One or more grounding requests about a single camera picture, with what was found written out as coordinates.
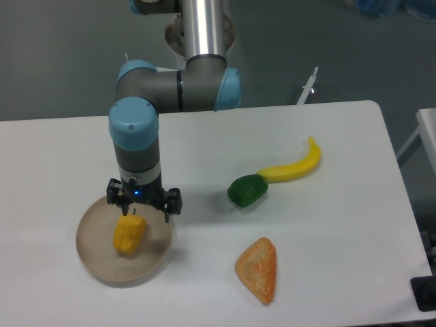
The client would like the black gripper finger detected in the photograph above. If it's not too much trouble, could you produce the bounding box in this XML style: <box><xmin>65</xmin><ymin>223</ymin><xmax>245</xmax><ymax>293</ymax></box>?
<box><xmin>106</xmin><ymin>178</ymin><xmax>129</xmax><ymax>216</ymax></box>
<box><xmin>153</xmin><ymin>188</ymin><xmax>183</xmax><ymax>223</ymax></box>

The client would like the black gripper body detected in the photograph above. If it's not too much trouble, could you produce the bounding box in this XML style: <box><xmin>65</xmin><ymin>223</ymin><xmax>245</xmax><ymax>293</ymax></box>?
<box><xmin>121</xmin><ymin>176</ymin><xmax>164</xmax><ymax>206</ymax></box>

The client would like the yellow bell pepper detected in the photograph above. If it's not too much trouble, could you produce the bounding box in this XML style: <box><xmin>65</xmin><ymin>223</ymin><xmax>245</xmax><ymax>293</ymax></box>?
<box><xmin>112</xmin><ymin>214</ymin><xmax>147</xmax><ymax>254</ymax></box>

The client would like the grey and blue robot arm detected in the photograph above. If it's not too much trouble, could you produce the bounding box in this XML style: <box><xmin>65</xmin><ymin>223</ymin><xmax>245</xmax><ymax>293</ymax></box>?
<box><xmin>106</xmin><ymin>1</ymin><xmax>241</xmax><ymax>219</ymax></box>

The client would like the beige round plate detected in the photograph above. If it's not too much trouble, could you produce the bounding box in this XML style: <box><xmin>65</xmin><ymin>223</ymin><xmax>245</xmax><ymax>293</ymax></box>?
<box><xmin>76</xmin><ymin>198</ymin><xmax>172</xmax><ymax>287</ymax></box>

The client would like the green bell pepper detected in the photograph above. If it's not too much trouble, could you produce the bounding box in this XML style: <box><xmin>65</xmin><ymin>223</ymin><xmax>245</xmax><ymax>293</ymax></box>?
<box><xmin>227</xmin><ymin>174</ymin><xmax>268</xmax><ymax>208</ymax></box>

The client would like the orange triangular toast slice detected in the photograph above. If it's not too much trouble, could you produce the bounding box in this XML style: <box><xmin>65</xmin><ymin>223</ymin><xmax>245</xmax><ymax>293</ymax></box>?
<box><xmin>234</xmin><ymin>237</ymin><xmax>277</xmax><ymax>306</ymax></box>

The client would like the yellow banana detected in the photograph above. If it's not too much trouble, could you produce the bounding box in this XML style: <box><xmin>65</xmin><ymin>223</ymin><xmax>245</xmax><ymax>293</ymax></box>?
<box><xmin>256</xmin><ymin>136</ymin><xmax>322</xmax><ymax>183</ymax></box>

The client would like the black device at table edge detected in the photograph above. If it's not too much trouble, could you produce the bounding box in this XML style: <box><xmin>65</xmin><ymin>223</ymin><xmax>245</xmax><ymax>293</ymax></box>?
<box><xmin>410</xmin><ymin>276</ymin><xmax>436</xmax><ymax>312</ymax></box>

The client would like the white side table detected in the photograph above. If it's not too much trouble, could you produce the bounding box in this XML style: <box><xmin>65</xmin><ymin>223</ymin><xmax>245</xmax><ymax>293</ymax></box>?
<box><xmin>395</xmin><ymin>108</ymin><xmax>435</xmax><ymax>166</ymax></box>

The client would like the blue plastic bag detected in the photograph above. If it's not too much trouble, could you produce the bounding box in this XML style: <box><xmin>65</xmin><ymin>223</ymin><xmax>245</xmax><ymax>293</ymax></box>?
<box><xmin>350</xmin><ymin>0</ymin><xmax>435</xmax><ymax>23</ymax></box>

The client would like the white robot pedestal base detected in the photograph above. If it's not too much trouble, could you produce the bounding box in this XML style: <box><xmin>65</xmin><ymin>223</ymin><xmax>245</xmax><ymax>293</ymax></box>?
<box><xmin>123</xmin><ymin>11</ymin><xmax>320</xmax><ymax>105</ymax></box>

